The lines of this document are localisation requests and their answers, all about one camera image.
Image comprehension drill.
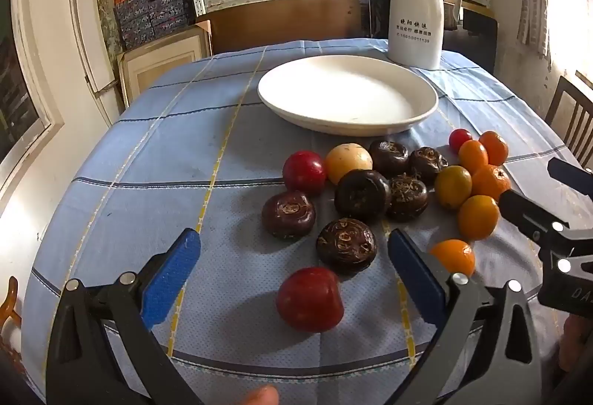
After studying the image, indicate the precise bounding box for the pale yellow plum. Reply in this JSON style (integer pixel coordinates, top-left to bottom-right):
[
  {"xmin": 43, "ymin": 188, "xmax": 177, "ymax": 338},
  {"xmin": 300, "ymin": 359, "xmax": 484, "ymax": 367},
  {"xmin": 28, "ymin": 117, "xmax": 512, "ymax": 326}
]
[{"xmin": 324, "ymin": 144, "xmax": 374, "ymax": 185}]

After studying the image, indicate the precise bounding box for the white thermos jug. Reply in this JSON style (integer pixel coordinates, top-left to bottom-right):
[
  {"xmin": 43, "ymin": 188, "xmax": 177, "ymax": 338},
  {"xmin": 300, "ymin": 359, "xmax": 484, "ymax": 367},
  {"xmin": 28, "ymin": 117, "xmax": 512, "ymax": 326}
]
[{"xmin": 386, "ymin": 0, "xmax": 464, "ymax": 71}]

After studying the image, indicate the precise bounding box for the white window frame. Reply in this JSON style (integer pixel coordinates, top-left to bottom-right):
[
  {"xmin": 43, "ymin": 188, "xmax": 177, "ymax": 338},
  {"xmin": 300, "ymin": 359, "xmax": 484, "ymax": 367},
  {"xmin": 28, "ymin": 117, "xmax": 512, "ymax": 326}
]
[{"xmin": 0, "ymin": 0, "xmax": 66, "ymax": 211}]

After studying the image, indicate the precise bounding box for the yellow-green small orange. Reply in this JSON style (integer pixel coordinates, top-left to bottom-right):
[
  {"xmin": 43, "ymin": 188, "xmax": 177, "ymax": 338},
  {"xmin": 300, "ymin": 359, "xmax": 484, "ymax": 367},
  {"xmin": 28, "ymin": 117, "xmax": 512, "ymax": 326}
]
[{"xmin": 434, "ymin": 165, "xmax": 473, "ymax": 210}]

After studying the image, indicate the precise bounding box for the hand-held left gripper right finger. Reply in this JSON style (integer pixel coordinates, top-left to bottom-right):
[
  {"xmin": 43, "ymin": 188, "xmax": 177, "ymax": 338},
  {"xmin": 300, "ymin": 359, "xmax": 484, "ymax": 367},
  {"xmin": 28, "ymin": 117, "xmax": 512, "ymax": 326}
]
[{"xmin": 387, "ymin": 228, "xmax": 543, "ymax": 405}]

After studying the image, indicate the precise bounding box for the person's right hand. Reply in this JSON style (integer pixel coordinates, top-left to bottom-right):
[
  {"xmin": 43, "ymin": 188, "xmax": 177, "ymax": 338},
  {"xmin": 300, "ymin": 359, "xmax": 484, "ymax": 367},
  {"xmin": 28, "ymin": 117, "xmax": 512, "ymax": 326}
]
[{"xmin": 558, "ymin": 316, "xmax": 593, "ymax": 374}]

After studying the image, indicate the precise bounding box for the brown wooden chair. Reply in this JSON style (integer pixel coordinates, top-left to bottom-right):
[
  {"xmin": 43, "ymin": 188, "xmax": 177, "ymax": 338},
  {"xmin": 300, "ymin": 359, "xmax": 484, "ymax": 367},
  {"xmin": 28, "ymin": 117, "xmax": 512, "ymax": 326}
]
[{"xmin": 544, "ymin": 76, "xmax": 593, "ymax": 169}]

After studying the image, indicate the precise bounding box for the brown wooden board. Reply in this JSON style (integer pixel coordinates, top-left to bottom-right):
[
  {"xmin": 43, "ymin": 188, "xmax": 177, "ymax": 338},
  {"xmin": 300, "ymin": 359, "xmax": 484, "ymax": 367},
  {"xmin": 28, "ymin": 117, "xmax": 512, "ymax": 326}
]
[{"xmin": 195, "ymin": 0, "xmax": 371, "ymax": 56}]

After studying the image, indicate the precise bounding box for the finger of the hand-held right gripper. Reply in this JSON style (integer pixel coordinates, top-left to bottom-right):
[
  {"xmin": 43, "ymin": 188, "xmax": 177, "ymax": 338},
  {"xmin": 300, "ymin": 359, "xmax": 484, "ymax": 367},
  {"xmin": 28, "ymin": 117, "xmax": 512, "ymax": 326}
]
[
  {"xmin": 547, "ymin": 157, "xmax": 593, "ymax": 198},
  {"xmin": 497, "ymin": 189, "xmax": 572, "ymax": 244}
]

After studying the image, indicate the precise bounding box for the orange-brown wooden chair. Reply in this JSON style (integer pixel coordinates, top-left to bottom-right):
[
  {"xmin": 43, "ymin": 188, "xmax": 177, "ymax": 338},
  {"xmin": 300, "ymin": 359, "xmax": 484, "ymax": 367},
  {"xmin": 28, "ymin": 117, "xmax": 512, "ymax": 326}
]
[{"xmin": 0, "ymin": 276, "xmax": 24, "ymax": 341}]

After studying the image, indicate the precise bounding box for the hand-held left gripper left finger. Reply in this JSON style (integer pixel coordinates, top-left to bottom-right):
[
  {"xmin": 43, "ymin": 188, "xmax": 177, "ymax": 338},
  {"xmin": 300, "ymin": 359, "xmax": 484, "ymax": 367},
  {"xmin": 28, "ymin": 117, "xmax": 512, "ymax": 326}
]
[{"xmin": 46, "ymin": 228, "xmax": 205, "ymax": 405}]

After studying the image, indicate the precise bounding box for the beige picture frame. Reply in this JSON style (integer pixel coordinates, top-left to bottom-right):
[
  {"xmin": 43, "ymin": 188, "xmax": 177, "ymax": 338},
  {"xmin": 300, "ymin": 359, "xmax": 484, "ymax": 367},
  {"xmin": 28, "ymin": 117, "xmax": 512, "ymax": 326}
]
[{"xmin": 116, "ymin": 22, "xmax": 214, "ymax": 109}]

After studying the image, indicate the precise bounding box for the dark brown water chestnut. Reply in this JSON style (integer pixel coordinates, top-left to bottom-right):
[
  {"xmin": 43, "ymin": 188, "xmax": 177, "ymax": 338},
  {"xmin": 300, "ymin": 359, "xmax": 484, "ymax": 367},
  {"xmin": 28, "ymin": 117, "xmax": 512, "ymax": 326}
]
[
  {"xmin": 334, "ymin": 169, "xmax": 392, "ymax": 223},
  {"xmin": 408, "ymin": 146, "xmax": 448, "ymax": 185},
  {"xmin": 368, "ymin": 140, "xmax": 411, "ymax": 178},
  {"xmin": 316, "ymin": 218, "xmax": 378, "ymax": 275},
  {"xmin": 261, "ymin": 190, "xmax": 317, "ymax": 241},
  {"xmin": 387, "ymin": 174, "xmax": 429, "ymax": 223}
]

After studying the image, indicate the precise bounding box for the white leaning panel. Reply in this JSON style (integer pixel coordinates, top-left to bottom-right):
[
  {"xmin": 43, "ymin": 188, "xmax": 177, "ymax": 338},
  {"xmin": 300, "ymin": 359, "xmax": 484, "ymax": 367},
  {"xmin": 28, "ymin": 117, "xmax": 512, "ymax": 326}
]
[{"xmin": 69, "ymin": 0, "xmax": 116, "ymax": 95}]

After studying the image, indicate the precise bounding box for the person's left hand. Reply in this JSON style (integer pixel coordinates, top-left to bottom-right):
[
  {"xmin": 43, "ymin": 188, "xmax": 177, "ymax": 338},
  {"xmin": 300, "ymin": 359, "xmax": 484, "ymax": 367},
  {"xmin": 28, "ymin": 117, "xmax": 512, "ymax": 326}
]
[{"xmin": 243, "ymin": 385, "xmax": 281, "ymax": 405}]

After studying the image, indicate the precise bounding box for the stack of patterned blue boxes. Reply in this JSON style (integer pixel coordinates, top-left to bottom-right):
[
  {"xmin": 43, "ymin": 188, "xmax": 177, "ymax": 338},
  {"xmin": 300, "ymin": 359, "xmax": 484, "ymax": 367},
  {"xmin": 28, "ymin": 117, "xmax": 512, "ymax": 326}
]
[{"xmin": 112, "ymin": 0, "xmax": 195, "ymax": 51}]

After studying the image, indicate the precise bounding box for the small red tomato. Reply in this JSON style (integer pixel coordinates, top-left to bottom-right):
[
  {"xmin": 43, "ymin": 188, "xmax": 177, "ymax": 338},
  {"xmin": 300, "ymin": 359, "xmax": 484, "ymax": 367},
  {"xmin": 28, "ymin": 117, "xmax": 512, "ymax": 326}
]
[{"xmin": 448, "ymin": 129, "xmax": 473, "ymax": 154}]

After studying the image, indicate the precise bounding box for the blue checked tablecloth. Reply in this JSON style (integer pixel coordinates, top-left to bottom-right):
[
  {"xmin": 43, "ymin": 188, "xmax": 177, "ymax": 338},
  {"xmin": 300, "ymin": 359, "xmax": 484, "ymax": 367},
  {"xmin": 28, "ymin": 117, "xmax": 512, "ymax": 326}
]
[{"xmin": 21, "ymin": 39, "xmax": 593, "ymax": 405}]

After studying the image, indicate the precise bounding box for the mottled grey board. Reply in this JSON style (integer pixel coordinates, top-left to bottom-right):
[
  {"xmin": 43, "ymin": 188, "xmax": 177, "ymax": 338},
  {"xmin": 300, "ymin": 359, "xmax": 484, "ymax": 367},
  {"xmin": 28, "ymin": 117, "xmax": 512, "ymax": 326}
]
[{"xmin": 95, "ymin": 0, "xmax": 126, "ymax": 128}]

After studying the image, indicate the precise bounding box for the white shallow plate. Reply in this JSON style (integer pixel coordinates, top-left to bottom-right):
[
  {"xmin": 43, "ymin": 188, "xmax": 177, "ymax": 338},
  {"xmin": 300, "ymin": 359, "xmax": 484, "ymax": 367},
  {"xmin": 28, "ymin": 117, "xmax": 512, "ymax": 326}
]
[{"xmin": 258, "ymin": 55, "xmax": 439, "ymax": 137}]

